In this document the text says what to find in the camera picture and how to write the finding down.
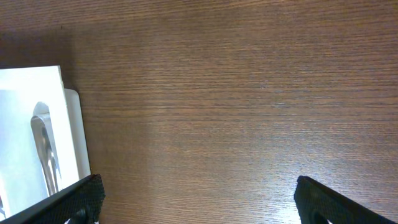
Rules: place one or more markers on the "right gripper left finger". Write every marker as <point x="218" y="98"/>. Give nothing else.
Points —
<point x="79" y="203"/>

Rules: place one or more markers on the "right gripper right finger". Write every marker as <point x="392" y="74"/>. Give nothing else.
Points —
<point x="317" y="203"/>

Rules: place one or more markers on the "white plastic cutlery tray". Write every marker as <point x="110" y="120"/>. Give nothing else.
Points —
<point x="26" y="92"/>

